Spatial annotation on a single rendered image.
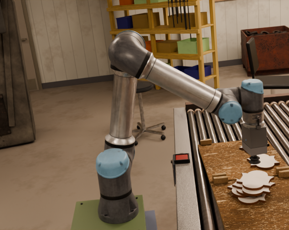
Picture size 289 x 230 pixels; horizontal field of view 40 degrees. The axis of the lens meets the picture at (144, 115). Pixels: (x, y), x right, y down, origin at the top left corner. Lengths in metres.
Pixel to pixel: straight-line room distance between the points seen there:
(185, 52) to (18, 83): 2.73
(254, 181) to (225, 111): 0.40
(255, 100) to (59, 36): 6.91
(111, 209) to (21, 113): 3.83
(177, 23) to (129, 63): 5.28
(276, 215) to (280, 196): 0.13
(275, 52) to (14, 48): 4.37
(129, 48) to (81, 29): 6.81
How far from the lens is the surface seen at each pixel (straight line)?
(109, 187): 1.41
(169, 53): 6.69
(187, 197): 1.65
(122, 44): 1.29
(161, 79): 1.27
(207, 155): 1.95
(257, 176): 1.63
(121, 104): 1.44
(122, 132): 1.48
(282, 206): 1.55
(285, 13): 8.63
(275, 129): 2.29
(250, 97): 1.45
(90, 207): 1.57
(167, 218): 3.23
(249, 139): 1.50
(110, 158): 1.40
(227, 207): 1.53
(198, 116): 2.55
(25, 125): 5.22
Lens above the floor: 1.74
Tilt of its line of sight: 18 degrees down
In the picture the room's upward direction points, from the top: 7 degrees counter-clockwise
